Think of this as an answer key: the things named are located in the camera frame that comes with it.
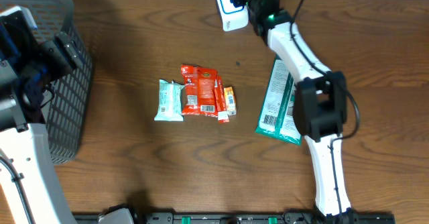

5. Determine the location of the orange snack packet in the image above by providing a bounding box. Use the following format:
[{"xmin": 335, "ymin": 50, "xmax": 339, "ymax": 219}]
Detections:
[{"xmin": 224, "ymin": 87, "xmax": 237, "ymax": 115}]

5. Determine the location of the red snack packet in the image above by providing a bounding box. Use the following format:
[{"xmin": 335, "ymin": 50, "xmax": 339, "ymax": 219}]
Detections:
[{"xmin": 181, "ymin": 64, "xmax": 218, "ymax": 117}]

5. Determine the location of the red stick sachet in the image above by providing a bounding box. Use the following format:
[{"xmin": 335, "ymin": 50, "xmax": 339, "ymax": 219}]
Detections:
[{"xmin": 214, "ymin": 75, "xmax": 229, "ymax": 123}]

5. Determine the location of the green white packet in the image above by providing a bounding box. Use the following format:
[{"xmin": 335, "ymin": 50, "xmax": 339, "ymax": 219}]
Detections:
[{"xmin": 255, "ymin": 56, "xmax": 302, "ymax": 146}]

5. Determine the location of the teal white snack packet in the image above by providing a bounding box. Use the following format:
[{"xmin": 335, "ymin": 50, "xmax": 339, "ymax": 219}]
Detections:
[{"xmin": 154, "ymin": 79, "xmax": 184, "ymax": 121}]

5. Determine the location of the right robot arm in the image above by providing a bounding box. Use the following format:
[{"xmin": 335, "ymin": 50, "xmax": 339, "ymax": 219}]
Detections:
[{"xmin": 231, "ymin": 0, "xmax": 357, "ymax": 223}]

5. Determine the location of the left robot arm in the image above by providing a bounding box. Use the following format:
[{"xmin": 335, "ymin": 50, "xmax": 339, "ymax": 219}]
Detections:
[{"xmin": 1, "ymin": 5, "xmax": 83, "ymax": 223}]

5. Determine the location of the white barcode scanner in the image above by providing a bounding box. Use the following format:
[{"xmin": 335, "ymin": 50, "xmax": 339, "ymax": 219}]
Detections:
[{"xmin": 216, "ymin": 0, "xmax": 249, "ymax": 32}]

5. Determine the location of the grey plastic mesh basket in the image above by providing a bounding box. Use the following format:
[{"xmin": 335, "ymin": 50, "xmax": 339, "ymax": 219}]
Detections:
[{"xmin": 1, "ymin": 0, "xmax": 93, "ymax": 164}]

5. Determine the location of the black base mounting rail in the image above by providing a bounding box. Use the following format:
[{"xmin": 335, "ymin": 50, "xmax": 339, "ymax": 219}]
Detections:
[{"xmin": 73, "ymin": 204, "xmax": 395, "ymax": 224}]

